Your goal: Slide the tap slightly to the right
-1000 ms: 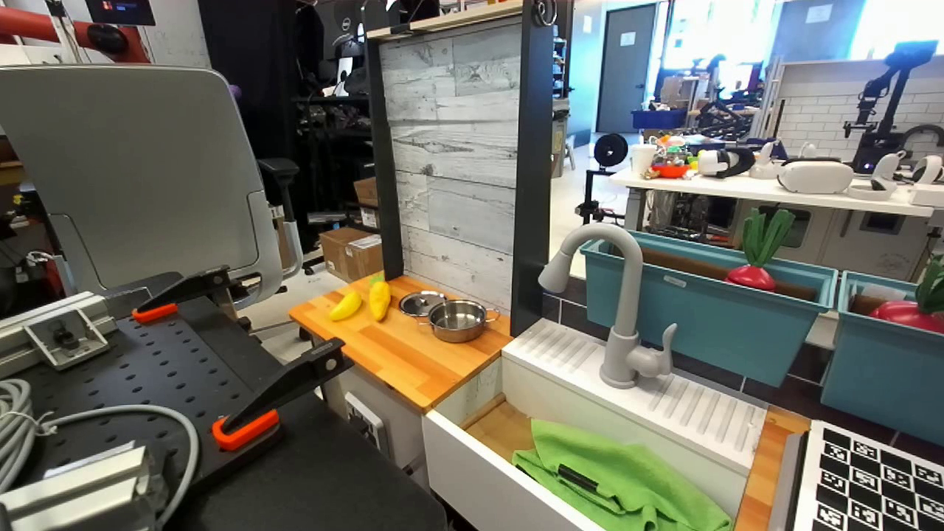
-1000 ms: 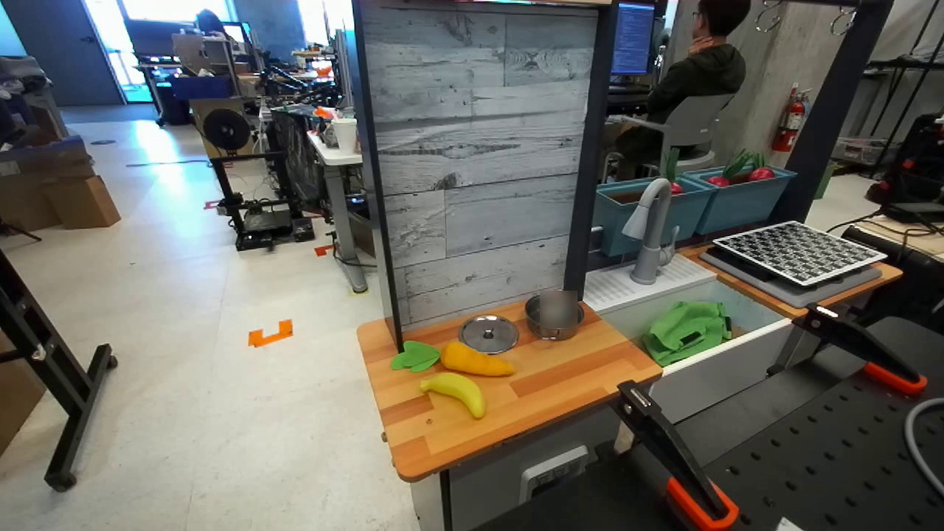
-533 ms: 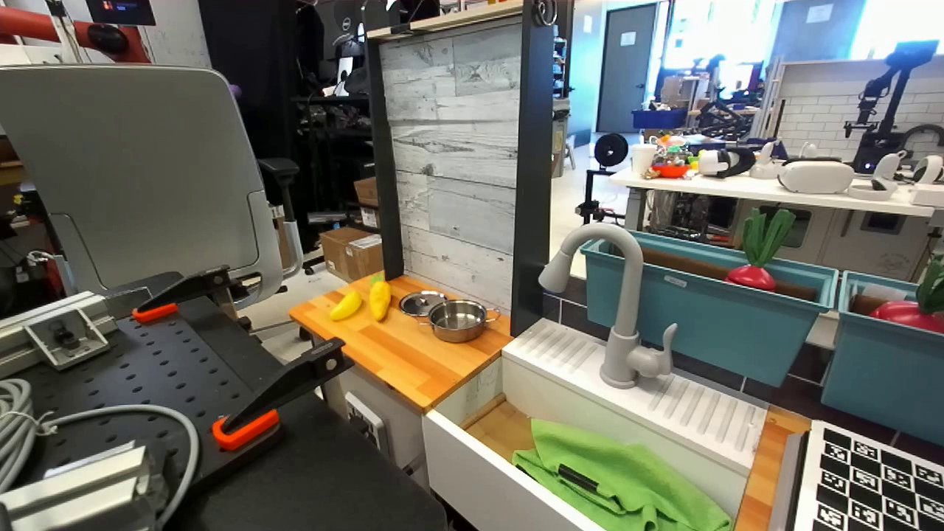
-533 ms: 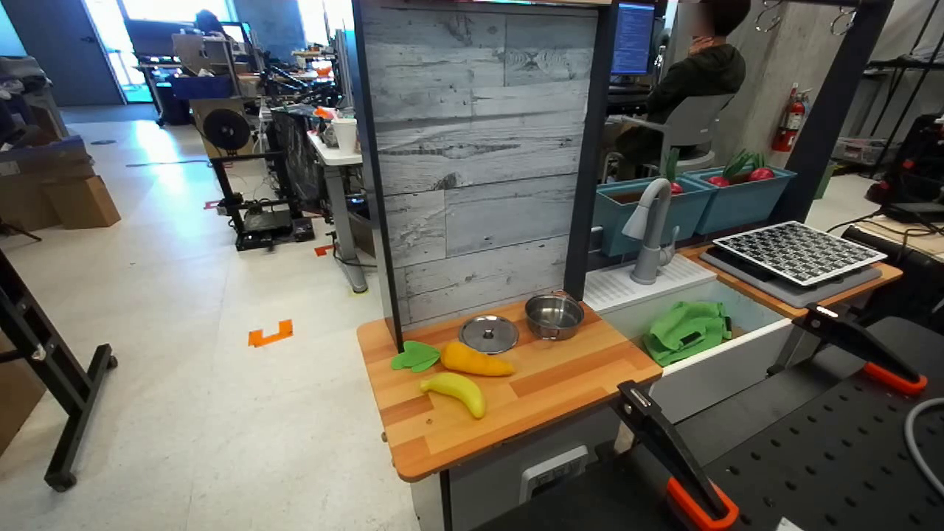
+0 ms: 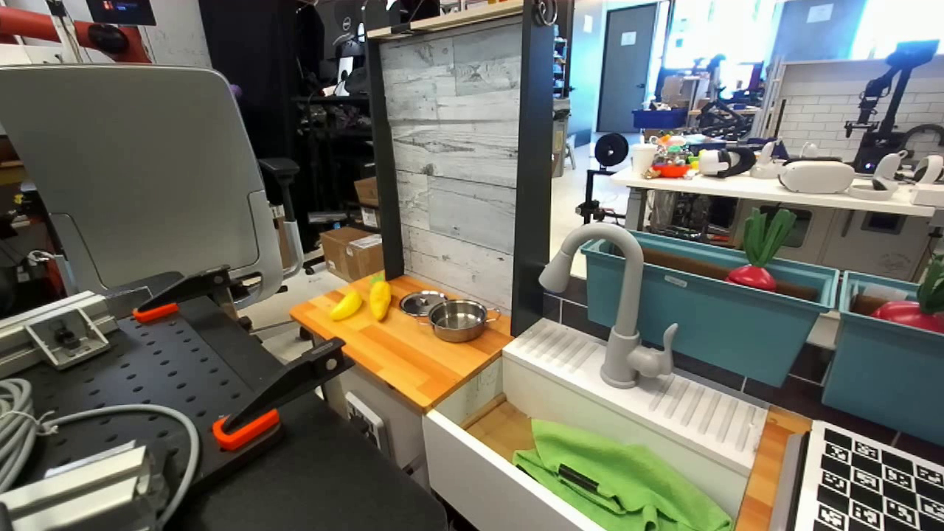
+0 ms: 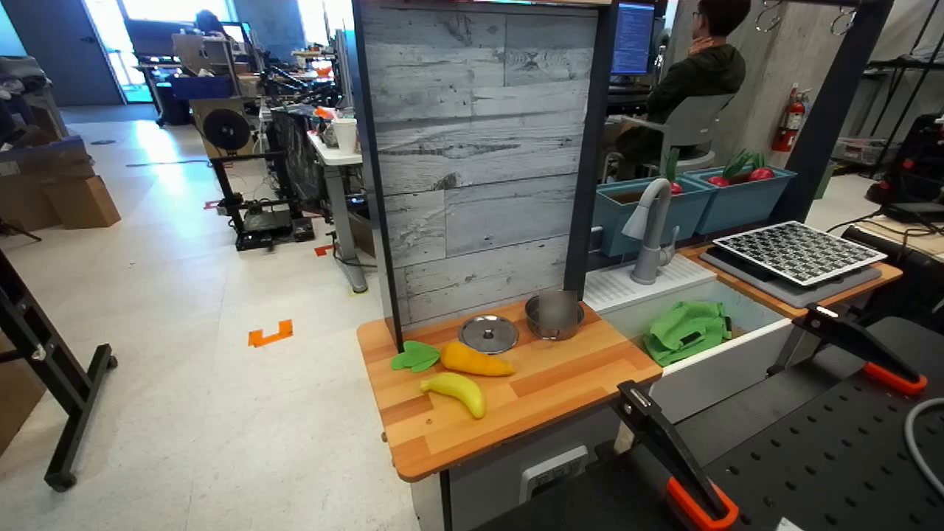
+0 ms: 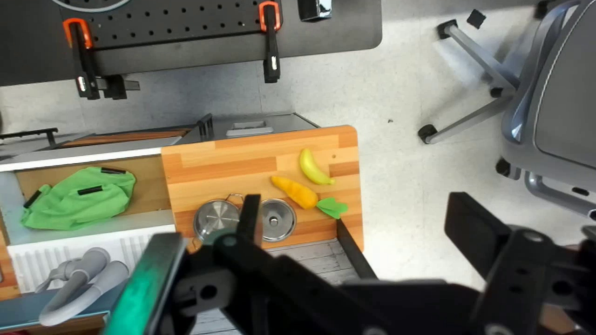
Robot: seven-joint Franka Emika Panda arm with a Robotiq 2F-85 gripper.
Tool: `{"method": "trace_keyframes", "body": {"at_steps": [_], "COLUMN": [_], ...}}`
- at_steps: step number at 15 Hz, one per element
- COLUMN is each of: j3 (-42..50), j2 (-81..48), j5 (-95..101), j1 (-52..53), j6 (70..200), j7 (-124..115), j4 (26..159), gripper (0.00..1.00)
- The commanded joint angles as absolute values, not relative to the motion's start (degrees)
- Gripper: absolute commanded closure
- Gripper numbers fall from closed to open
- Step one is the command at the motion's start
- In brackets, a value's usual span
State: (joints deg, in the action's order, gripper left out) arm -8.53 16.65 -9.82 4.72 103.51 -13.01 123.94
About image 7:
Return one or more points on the grey wood plank panel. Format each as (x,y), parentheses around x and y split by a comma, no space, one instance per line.
(310,262)

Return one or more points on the yellow-orange toy vegetable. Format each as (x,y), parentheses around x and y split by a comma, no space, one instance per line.
(295,191)

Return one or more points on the steel pot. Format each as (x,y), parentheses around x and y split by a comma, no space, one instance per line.
(215,221)

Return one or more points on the green sponge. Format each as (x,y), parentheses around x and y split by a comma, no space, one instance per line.
(334,208)

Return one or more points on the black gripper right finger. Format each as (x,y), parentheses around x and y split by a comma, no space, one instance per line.
(475,234)

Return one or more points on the green cloth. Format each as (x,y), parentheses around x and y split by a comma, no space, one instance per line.
(81,198)

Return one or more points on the white ribbed sink drainboard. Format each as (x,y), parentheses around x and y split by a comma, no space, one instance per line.
(43,258)

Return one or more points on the black frame post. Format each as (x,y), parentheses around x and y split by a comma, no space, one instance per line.
(354,249)

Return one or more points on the narrow wooden counter strip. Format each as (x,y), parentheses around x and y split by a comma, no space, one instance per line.
(6,277)

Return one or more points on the yellow toy banana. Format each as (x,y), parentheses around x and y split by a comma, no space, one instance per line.
(310,171)

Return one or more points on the grey toy tap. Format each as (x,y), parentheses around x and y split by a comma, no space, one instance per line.
(67,299)

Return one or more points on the black perforated table plate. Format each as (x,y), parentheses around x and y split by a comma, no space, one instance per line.
(187,25)

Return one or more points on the teal planter box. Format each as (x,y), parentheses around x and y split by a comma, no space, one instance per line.
(25,308)

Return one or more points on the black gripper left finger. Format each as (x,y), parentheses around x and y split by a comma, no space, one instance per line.
(146,286)

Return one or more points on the white drawer with wooden inside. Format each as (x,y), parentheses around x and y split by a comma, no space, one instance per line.
(62,159)

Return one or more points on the orange and black clamp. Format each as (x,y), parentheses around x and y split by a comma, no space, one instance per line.
(270,50)
(84,57)

